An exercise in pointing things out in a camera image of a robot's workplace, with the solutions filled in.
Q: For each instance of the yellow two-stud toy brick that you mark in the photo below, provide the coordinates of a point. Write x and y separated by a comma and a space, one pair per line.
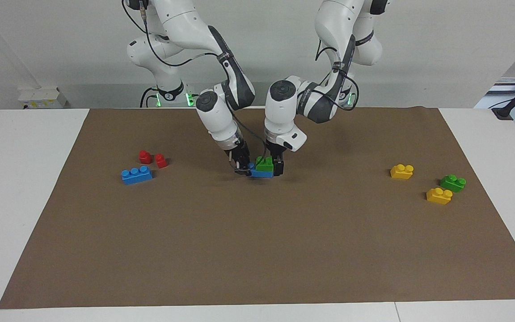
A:
439, 197
402, 172

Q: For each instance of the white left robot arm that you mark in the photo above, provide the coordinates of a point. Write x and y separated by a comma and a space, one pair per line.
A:
284, 116

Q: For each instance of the green two-stud toy brick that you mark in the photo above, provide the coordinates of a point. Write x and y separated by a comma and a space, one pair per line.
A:
264, 165
453, 184

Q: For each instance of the brown paper table mat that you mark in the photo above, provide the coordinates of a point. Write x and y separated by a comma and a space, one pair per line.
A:
257, 246

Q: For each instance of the white wall socket box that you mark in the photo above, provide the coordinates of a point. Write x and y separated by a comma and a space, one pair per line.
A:
38, 97

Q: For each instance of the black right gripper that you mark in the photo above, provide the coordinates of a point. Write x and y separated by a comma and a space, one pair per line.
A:
239, 154

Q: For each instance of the blue three-stud toy brick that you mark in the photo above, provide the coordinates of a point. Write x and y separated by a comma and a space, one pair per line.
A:
261, 173
137, 175

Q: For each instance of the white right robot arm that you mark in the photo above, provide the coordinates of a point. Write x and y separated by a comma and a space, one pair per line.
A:
217, 116

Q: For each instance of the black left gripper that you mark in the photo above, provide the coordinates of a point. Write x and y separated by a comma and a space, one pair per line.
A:
276, 152

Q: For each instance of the red single-stud toy brick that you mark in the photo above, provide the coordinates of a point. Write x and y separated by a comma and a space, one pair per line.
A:
161, 161
145, 157

